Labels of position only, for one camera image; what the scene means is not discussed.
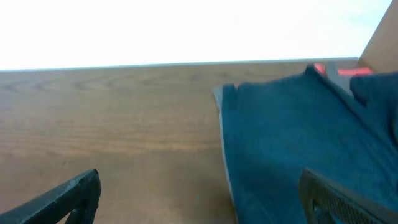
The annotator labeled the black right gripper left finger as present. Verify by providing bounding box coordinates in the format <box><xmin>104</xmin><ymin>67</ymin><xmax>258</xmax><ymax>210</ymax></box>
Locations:
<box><xmin>1</xmin><ymin>169</ymin><xmax>101</xmax><ymax>224</ymax></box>

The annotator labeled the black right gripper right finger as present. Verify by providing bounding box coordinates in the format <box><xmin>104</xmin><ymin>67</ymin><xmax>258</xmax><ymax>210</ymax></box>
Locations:
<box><xmin>298</xmin><ymin>168</ymin><xmax>397</xmax><ymax>224</ymax></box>

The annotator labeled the navy blue folded shirt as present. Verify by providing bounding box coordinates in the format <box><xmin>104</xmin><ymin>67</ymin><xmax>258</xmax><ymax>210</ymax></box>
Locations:
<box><xmin>219</xmin><ymin>65</ymin><xmax>397</xmax><ymax>223</ymax></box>

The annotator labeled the grey garment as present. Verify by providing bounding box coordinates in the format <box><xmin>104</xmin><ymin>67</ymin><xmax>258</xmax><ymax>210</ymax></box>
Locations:
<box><xmin>213</xmin><ymin>62</ymin><xmax>353</xmax><ymax>198</ymax></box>

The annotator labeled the red garment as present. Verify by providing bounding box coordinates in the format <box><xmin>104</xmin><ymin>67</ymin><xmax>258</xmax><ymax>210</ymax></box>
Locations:
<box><xmin>314</xmin><ymin>63</ymin><xmax>374</xmax><ymax>77</ymax></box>

